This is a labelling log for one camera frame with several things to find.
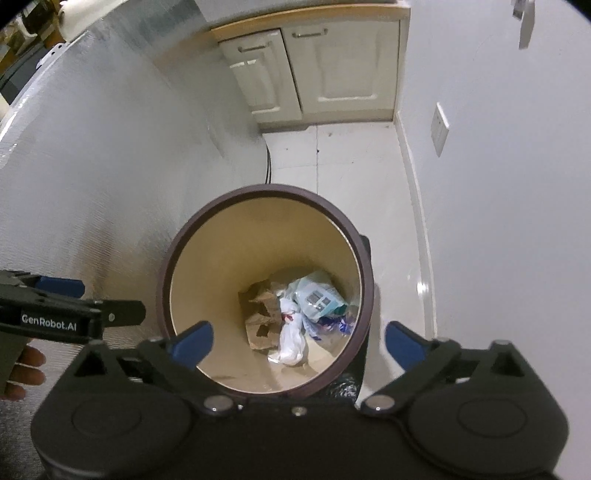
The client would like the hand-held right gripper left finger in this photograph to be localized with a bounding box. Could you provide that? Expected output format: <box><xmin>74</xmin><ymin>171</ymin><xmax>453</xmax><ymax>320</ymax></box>
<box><xmin>65</xmin><ymin>320</ymin><xmax>236</xmax><ymax>417</ymax></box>

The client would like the white table with silver side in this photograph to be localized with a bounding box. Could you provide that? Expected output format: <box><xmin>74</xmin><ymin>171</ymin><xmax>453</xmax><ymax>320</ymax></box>
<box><xmin>0</xmin><ymin>0</ymin><xmax>274</xmax><ymax>416</ymax></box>

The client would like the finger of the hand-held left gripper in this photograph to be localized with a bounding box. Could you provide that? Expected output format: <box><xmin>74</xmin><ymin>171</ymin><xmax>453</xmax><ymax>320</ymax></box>
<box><xmin>0</xmin><ymin>270</ymin><xmax>86</xmax><ymax>301</ymax></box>
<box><xmin>60</xmin><ymin>299</ymin><xmax>147</xmax><ymax>326</ymax></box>

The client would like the knotted white plastic bag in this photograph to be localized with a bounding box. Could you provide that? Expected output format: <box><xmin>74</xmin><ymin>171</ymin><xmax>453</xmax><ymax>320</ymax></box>
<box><xmin>268</xmin><ymin>295</ymin><xmax>308</xmax><ymax>366</ymax></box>

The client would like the brown cardboard box piece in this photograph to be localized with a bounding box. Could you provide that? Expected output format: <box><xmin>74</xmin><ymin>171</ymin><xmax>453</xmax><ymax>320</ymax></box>
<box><xmin>238</xmin><ymin>279</ymin><xmax>283</xmax><ymax>350</ymax></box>

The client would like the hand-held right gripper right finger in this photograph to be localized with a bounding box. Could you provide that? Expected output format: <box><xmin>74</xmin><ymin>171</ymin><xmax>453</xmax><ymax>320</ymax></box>
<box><xmin>360</xmin><ymin>320</ymin><xmax>534</xmax><ymax>417</ymax></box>

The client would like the beige bin with brown rim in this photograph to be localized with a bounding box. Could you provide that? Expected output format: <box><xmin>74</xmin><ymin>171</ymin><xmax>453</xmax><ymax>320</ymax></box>
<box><xmin>156</xmin><ymin>184</ymin><xmax>376</xmax><ymax>401</ymax></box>

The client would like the person's left hand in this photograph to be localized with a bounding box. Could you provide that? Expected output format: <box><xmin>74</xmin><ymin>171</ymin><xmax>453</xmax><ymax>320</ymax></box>
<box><xmin>0</xmin><ymin>345</ymin><xmax>48</xmax><ymax>401</ymax></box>

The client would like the white wall switch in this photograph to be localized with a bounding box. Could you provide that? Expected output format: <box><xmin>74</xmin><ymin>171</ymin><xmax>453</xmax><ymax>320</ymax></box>
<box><xmin>431</xmin><ymin>102</ymin><xmax>450</xmax><ymax>158</ymax></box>

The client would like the light blue barcode packet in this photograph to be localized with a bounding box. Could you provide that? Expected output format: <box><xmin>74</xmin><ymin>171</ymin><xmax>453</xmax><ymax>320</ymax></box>
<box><xmin>286</xmin><ymin>271</ymin><xmax>350</xmax><ymax>322</ymax></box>

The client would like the cream cabinet with wooden edge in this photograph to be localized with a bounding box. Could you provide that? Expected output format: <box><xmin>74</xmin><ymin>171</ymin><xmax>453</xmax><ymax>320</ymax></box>
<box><xmin>211</xmin><ymin>0</ymin><xmax>411</xmax><ymax>126</ymax></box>

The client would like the white cat-shaped ceramic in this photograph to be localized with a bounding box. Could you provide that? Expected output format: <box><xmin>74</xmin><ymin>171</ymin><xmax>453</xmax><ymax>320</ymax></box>
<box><xmin>59</xmin><ymin>0</ymin><xmax>100</xmax><ymax>42</ymax></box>

